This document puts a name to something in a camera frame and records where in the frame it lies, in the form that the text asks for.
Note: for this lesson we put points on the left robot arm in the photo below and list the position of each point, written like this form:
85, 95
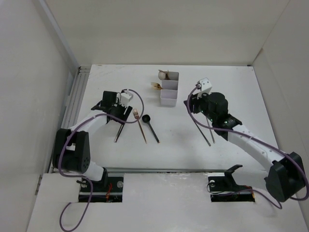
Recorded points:
72, 146

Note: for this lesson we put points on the black chopstick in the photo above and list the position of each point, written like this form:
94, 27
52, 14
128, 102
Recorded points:
120, 133
203, 135

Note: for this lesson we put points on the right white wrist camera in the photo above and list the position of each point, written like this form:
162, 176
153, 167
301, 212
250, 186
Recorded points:
204, 86

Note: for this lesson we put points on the gold green-handled fork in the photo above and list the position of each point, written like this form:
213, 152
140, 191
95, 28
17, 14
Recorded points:
156, 85
156, 88

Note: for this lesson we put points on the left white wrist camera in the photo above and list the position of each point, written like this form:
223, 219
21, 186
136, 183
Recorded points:
125, 98

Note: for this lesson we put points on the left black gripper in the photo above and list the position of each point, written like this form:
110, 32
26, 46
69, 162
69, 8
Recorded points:
124, 110

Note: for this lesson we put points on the aluminium rail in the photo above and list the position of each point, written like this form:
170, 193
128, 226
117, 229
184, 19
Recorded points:
169, 171
73, 97

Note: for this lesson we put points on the aluminium rail left side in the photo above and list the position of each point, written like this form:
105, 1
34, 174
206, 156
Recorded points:
73, 97

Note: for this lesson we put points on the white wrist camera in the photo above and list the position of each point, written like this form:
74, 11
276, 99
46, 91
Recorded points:
125, 98
204, 86

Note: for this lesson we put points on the black spoon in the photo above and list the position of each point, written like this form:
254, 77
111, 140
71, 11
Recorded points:
146, 119

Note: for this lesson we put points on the left black chopstick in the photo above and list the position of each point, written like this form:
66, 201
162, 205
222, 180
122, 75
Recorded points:
120, 133

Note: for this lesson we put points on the brown wooden spoon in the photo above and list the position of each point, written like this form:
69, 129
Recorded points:
167, 75

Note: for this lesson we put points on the right black chopstick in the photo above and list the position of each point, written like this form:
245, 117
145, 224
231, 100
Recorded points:
203, 135

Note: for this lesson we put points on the white ceramic spoon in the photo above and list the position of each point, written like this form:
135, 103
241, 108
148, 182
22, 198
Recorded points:
162, 75

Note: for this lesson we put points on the aluminium rail front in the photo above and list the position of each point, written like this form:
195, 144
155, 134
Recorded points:
169, 171

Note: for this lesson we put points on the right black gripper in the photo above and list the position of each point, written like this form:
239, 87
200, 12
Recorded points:
195, 101

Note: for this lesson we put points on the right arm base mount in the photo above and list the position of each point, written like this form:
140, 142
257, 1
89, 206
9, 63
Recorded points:
223, 188

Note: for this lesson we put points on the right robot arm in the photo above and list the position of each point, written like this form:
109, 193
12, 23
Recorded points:
285, 172

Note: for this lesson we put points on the rose gold fork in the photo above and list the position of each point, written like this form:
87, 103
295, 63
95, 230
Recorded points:
137, 117

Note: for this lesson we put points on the white three-compartment container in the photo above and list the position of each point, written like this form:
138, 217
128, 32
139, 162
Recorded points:
169, 91

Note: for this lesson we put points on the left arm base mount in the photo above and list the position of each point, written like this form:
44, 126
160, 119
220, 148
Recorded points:
112, 192

